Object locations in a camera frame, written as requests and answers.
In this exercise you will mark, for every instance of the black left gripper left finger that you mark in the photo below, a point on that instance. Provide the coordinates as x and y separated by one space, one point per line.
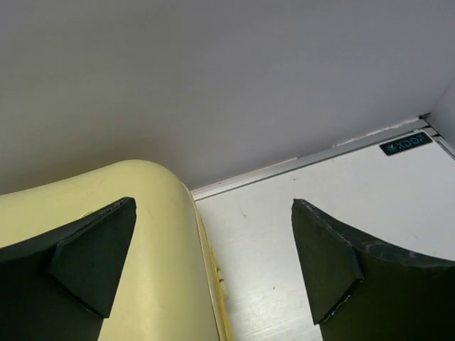
61 284

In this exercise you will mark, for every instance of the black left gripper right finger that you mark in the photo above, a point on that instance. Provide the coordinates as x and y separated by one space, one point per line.
360 287

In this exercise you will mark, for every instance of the yellow suitcase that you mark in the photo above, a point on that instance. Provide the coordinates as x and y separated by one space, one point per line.
170 288

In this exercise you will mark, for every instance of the blue table label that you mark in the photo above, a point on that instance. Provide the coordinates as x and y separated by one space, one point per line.
405 143

